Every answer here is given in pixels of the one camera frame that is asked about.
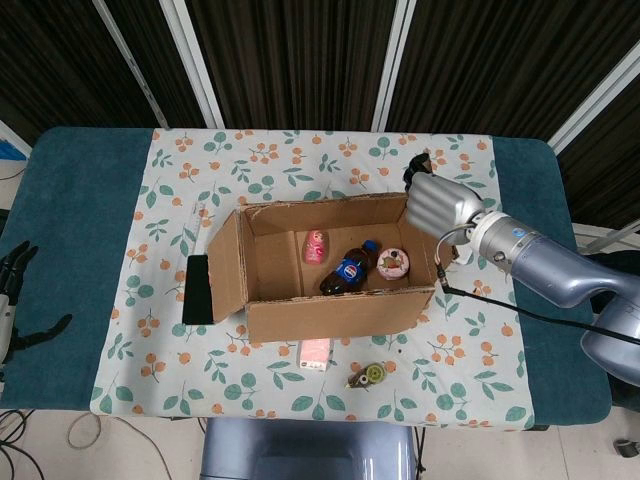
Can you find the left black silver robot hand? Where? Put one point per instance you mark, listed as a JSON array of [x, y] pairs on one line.
[[7, 305]]

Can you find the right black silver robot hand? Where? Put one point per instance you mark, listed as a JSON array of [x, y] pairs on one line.
[[442, 205]]

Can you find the brown cardboard box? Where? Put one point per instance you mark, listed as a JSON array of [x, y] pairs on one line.
[[330, 315]]

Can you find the round pink tin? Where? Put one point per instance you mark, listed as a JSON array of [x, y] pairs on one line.
[[392, 262]]

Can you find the Pepsi cola bottle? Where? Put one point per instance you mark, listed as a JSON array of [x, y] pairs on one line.
[[347, 270]]

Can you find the pink small bottle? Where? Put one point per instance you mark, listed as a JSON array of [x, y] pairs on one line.
[[316, 246]]

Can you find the teal plush table cover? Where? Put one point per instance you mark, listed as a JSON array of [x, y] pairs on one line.
[[75, 190]]

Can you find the floral leaf print tablecloth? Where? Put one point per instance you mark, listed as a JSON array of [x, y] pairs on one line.
[[300, 165]]

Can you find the blue bristly object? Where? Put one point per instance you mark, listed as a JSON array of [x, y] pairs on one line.
[[10, 150]]

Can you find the black smartphone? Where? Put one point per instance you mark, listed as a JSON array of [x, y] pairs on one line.
[[197, 290]]

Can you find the pink tissue pack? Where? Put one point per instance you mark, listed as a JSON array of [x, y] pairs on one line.
[[316, 352]]

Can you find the grey-blue robot torso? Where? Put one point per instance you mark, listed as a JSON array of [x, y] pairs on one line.
[[300, 450]]

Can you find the wide white partition post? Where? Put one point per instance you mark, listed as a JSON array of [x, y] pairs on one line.
[[392, 65], [595, 106], [195, 65]]

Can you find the white metal frame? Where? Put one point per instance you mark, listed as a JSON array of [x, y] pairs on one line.
[[600, 240]]

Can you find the thin white partition post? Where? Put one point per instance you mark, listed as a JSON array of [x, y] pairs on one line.
[[135, 65]]

